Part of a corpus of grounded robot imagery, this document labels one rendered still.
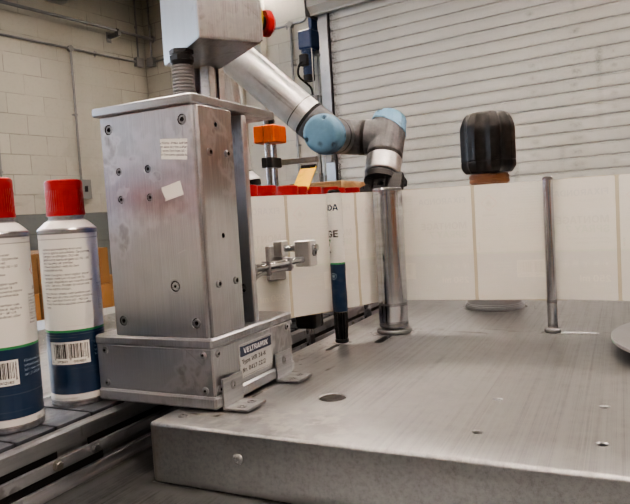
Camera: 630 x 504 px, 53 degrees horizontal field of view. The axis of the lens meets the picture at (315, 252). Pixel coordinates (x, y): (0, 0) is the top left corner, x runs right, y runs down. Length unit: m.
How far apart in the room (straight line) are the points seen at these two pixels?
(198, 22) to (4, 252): 0.48
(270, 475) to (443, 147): 5.19
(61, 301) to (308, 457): 0.27
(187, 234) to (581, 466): 0.33
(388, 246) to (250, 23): 0.37
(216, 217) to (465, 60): 5.15
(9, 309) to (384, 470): 0.31
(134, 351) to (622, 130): 4.84
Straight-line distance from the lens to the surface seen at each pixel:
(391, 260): 0.80
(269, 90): 1.27
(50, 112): 7.22
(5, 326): 0.56
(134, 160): 0.56
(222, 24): 0.92
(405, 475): 0.45
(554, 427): 0.49
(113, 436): 0.60
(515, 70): 5.47
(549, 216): 0.80
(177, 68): 0.95
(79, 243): 0.60
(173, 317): 0.55
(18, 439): 0.56
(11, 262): 0.55
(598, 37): 5.36
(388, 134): 1.33
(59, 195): 0.61
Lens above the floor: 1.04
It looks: 3 degrees down
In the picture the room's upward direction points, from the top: 3 degrees counter-clockwise
